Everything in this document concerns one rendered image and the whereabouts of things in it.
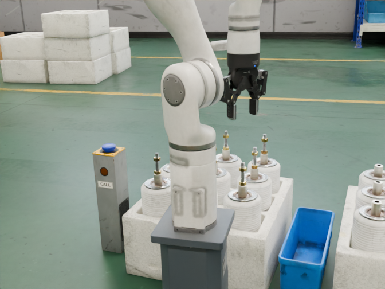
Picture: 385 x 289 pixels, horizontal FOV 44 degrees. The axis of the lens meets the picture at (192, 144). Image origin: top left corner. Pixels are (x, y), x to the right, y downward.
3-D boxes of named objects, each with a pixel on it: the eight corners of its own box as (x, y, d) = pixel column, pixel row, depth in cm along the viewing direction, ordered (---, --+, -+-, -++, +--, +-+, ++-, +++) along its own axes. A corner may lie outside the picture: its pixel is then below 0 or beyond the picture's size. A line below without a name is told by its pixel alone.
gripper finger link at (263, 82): (264, 70, 114) (260, 95, 115) (270, 71, 115) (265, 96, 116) (256, 69, 116) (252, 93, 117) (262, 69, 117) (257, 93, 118)
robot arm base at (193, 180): (211, 235, 94) (210, 152, 89) (166, 230, 96) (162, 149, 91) (220, 213, 103) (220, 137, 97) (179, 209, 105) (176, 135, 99)
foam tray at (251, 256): (263, 303, 121) (265, 239, 115) (126, 273, 135) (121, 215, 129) (291, 229, 155) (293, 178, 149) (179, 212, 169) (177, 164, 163)
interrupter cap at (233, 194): (263, 199, 121) (263, 196, 120) (238, 206, 117) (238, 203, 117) (246, 188, 127) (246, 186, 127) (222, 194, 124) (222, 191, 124)
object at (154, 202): (174, 231, 142) (172, 175, 136) (181, 248, 133) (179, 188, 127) (141, 237, 140) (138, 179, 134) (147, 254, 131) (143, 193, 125)
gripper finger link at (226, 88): (220, 75, 110) (225, 98, 112) (214, 78, 109) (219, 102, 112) (228, 77, 108) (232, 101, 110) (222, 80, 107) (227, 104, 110)
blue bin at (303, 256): (319, 308, 119) (323, 266, 115) (275, 299, 122) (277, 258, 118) (332, 246, 145) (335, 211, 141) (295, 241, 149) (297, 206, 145)
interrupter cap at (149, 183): (169, 178, 135) (169, 175, 135) (175, 188, 128) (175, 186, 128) (142, 181, 133) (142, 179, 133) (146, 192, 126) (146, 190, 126)
